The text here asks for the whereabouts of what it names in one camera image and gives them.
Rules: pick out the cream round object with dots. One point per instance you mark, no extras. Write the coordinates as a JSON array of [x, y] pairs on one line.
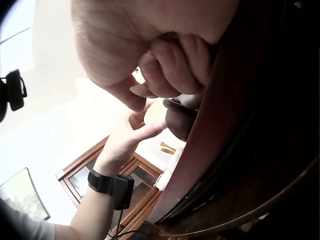
[[155, 113]]

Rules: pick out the person's right thumb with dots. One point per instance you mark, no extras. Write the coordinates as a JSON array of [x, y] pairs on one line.
[[130, 98]]

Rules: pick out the white crumpled tissue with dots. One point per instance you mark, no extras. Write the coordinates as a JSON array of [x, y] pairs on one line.
[[171, 170]]

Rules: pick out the black wrist band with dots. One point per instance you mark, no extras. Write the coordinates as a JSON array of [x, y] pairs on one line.
[[105, 183]]

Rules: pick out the wooden glass-door cabinet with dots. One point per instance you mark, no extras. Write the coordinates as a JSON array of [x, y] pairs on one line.
[[140, 180]]

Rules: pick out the person's right hand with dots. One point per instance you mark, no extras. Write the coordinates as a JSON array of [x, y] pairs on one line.
[[112, 37]]

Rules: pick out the person's left hand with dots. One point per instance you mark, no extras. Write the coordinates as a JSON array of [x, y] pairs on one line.
[[120, 150]]

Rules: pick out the person's body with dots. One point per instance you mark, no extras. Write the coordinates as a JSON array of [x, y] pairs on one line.
[[22, 222]]

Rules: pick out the framed picture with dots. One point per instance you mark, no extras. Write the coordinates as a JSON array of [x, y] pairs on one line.
[[22, 195]]

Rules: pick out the red-brown wooden table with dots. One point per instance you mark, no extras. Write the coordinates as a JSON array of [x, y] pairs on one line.
[[230, 150]]

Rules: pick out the person's right fingers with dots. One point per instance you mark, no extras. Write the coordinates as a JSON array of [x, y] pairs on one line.
[[172, 70]]

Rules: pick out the dark brown clay pot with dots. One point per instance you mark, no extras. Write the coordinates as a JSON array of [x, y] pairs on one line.
[[181, 117]]

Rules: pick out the person's left fingers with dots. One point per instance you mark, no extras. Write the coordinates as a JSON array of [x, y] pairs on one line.
[[150, 131]]

